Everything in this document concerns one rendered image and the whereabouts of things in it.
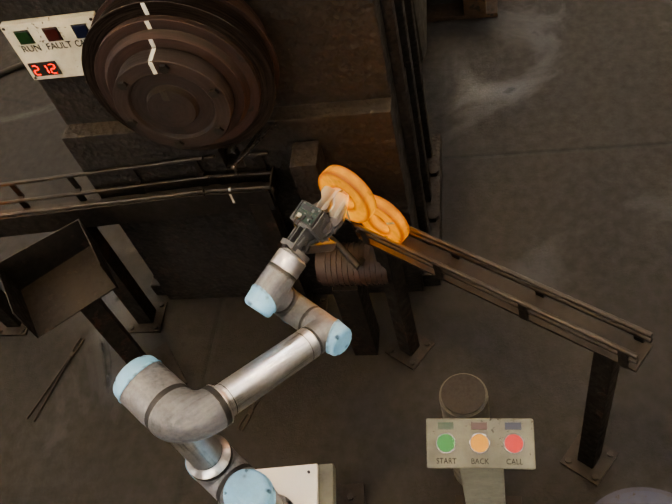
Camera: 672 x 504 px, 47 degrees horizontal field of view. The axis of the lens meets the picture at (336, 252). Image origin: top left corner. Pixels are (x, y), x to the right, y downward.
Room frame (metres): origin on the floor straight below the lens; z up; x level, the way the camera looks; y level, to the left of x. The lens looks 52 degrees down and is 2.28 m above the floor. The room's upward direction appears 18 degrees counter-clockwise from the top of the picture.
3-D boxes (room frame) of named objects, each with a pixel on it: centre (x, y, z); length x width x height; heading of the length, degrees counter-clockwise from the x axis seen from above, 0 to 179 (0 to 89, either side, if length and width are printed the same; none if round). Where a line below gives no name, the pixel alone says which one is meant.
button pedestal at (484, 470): (0.66, -0.17, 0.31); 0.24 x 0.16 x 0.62; 70
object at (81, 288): (1.49, 0.78, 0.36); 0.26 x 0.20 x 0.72; 105
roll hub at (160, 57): (1.49, 0.26, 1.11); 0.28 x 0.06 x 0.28; 70
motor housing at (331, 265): (1.34, -0.04, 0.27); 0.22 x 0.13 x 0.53; 70
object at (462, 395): (0.82, -0.19, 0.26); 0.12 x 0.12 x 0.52
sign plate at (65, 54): (1.80, 0.51, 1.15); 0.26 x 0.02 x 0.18; 70
